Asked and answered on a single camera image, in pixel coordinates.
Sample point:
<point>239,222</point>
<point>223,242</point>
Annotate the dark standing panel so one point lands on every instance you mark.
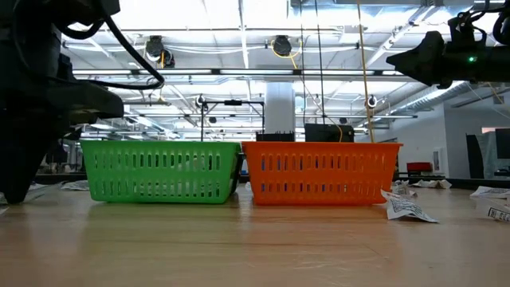
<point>475,155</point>

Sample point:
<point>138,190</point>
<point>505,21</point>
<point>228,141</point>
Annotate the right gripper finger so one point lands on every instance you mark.
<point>418,60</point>

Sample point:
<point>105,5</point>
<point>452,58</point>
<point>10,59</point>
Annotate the red storage box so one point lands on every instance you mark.
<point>419,166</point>

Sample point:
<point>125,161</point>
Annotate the white building pillar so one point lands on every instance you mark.
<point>279,107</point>

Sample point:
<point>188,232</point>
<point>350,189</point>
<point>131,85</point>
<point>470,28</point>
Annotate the distant black monitor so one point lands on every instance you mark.
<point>503,143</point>

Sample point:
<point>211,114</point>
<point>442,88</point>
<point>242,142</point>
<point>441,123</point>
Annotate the black perforated strip box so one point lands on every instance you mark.
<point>275,137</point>

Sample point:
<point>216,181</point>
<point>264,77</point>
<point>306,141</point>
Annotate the long ceiling light bar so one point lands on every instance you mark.
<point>255,72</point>

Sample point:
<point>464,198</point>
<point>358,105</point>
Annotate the white packet green print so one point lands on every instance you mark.
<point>75,185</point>
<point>38,186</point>

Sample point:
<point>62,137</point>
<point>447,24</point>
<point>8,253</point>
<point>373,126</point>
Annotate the distant black frame rig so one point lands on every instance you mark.
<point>233,102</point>

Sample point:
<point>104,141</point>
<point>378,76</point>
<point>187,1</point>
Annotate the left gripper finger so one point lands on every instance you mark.
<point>7,155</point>
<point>48,119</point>

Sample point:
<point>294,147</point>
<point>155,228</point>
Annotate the green plastic slotted basket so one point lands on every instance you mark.
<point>159,175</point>

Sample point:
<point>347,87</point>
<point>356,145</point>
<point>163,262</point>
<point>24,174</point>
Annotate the small white printed packet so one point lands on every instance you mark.
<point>490,192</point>
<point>401,189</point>
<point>498,213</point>
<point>402,207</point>
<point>444,183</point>
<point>424,183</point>

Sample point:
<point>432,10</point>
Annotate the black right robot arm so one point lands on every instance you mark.
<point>494,64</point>

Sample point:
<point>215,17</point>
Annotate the orange plastic slotted basket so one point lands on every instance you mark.
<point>318,175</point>

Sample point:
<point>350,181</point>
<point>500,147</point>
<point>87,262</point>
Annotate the black metal table frame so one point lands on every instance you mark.
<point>458,182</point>

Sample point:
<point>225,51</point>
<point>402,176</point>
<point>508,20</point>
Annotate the black photo softbox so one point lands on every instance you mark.
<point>77,134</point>

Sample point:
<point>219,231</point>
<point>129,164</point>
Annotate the black studio light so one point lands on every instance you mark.
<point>60,153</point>

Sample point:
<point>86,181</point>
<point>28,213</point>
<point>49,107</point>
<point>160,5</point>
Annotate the black equipment box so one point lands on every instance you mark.
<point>328,133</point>

